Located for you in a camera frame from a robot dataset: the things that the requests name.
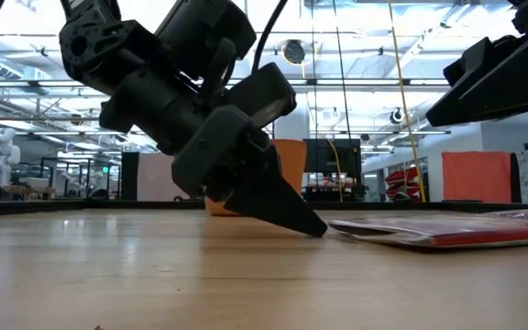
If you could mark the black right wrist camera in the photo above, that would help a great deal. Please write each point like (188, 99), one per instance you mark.
(468, 64)

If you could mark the round hanging fixture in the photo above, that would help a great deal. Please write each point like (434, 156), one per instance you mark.
(335, 113)
(293, 51)
(397, 115)

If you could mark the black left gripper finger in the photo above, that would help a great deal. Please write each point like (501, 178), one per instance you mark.
(255, 192)

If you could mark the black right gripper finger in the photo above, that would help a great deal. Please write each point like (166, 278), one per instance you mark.
(498, 98)

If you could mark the pale pink curtain panel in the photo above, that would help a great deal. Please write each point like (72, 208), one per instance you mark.
(154, 176)

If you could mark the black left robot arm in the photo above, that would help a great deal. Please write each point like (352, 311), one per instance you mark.
(108, 46)

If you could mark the red cart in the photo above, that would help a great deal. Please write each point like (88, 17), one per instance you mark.
(399, 179)

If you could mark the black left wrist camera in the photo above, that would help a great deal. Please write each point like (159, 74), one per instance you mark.
(264, 94)

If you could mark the white humanoid robot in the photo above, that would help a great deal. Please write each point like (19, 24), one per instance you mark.
(0, 156)

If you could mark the black aluminium table frame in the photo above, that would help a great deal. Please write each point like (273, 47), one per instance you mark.
(62, 207)

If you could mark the red curtain panel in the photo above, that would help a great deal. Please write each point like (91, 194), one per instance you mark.
(477, 176)

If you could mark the red popcorn bag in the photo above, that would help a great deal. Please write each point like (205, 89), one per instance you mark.
(452, 234)

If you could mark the black computer case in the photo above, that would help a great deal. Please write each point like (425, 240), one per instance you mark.
(333, 158)

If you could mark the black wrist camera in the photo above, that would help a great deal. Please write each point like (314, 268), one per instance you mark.
(264, 94)
(468, 64)

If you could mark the orange plastic basket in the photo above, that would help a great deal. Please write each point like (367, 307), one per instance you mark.
(291, 160)

